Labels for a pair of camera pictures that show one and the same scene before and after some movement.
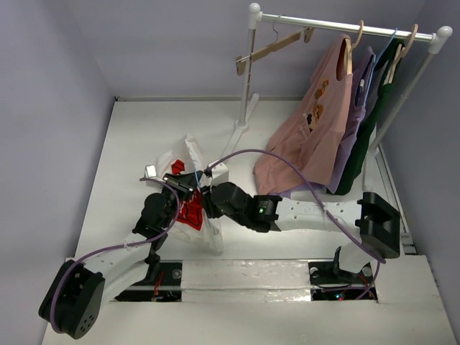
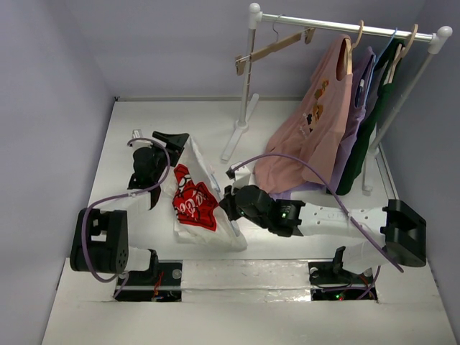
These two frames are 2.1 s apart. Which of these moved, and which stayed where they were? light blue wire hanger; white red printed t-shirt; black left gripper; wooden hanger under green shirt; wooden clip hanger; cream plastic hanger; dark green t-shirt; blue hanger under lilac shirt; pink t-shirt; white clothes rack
Moved: light blue wire hanger; white red printed t-shirt; black left gripper
Stayed: wooden hanger under green shirt; blue hanger under lilac shirt; white clothes rack; wooden clip hanger; cream plastic hanger; dark green t-shirt; pink t-shirt
